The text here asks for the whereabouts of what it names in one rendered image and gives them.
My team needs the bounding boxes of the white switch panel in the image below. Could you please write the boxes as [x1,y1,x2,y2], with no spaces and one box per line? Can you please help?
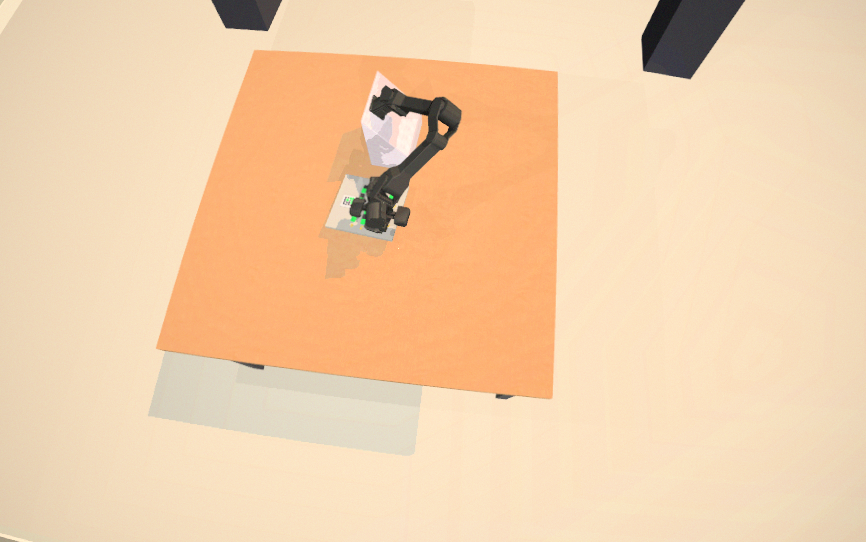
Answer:
[325,174,409,242]

